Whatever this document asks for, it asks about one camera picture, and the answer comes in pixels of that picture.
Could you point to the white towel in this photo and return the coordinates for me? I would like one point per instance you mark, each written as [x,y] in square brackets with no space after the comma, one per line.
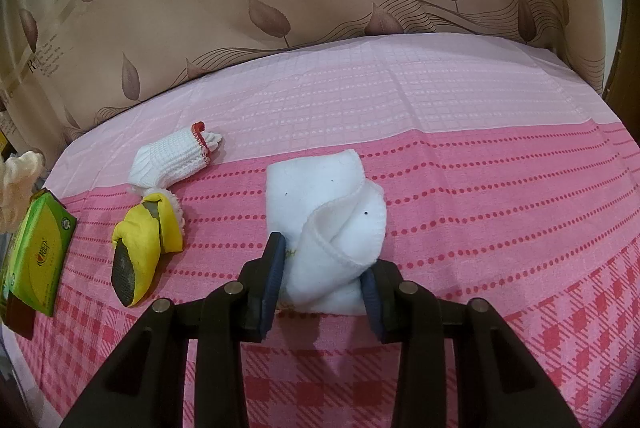
[320,198]

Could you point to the yellow baby shoe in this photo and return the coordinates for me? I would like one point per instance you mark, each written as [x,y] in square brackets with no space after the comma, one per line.
[145,228]

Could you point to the pink checkered blanket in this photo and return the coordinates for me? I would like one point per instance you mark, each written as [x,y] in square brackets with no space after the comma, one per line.
[475,157]

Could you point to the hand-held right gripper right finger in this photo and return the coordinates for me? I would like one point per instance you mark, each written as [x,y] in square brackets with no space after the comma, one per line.
[372,303]

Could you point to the white knit glove red trim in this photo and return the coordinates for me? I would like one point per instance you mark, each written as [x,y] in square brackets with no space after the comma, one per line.
[165,160]

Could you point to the green tissue pack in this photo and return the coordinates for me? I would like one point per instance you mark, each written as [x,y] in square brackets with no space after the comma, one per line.
[40,248]

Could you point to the dark brown pouch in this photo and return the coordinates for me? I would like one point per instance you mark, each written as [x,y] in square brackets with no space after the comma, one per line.
[20,318]

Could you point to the cream fluffy cloth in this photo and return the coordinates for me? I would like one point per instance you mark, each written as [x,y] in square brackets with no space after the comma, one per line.
[20,178]

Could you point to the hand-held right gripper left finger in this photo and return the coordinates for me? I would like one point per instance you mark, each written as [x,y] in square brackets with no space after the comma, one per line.
[272,278]

